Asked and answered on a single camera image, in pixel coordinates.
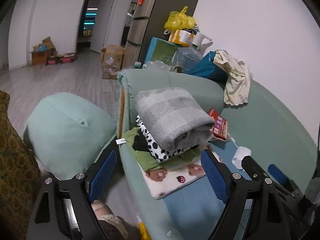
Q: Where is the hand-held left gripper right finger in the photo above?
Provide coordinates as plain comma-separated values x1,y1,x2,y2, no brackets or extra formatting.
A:
201,149,292,240

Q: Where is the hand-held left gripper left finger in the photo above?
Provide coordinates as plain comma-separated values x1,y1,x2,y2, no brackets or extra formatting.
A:
26,150,117,240

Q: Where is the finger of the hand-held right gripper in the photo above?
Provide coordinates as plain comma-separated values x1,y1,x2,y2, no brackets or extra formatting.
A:
241,155,305,202
268,164,298,192

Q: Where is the grey knit sweater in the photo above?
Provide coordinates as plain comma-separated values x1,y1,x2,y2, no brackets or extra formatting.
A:
135,87,216,153

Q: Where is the white cup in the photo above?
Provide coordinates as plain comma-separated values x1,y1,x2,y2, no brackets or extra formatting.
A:
231,146,252,170

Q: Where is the blue sheet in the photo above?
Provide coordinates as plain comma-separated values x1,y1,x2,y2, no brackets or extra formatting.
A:
160,140,252,240

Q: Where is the bear print white blanket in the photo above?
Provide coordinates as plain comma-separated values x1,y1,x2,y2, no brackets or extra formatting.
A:
139,152,227,200

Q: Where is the green garment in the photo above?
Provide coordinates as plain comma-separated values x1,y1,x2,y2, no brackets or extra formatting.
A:
122,127,202,172

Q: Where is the mint green sofa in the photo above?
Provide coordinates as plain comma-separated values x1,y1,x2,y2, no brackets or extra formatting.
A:
116,69,318,240

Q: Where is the red snack packet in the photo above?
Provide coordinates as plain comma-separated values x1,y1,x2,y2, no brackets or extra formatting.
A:
208,108,229,141

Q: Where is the person's speckled knit garment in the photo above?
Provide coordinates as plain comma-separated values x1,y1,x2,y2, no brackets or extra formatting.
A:
91,200,129,240

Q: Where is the mint green ottoman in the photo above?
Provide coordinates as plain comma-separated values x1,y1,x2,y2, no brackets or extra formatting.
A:
22,92,117,181

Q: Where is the black white spotted garment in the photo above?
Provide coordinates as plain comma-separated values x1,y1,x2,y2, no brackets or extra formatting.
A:
136,114,200,163

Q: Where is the yellow plastic item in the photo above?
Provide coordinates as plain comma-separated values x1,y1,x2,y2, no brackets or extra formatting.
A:
137,215,152,240

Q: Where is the cream printed cloth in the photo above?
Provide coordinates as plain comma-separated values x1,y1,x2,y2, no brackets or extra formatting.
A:
212,49,253,106

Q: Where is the sunflower print blanket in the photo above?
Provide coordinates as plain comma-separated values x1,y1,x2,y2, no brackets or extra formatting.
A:
0,90,42,240

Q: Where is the blue fabric bag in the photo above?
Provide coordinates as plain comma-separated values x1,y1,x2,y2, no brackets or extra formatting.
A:
184,51,231,83

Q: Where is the stickered cardboard box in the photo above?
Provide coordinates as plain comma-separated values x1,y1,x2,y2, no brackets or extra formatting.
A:
100,44,125,80

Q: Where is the clear plastic bag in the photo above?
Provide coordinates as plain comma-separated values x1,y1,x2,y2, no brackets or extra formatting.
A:
171,46,203,73

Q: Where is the large green box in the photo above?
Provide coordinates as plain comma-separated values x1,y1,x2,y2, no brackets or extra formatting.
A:
144,37,186,67

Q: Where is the open cardboard box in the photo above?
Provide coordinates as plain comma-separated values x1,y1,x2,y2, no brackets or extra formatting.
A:
31,37,57,67

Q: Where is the yellow white package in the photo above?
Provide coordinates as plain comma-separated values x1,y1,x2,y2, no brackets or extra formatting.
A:
168,29,195,47

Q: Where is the white door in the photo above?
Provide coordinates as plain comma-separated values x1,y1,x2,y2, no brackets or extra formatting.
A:
89,0,119,53

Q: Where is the yellow plastic bag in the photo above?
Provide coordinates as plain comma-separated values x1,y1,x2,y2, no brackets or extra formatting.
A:
164,6,196,31

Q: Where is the grey refrigerator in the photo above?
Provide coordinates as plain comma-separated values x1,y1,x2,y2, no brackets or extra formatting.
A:
122,0,203,69

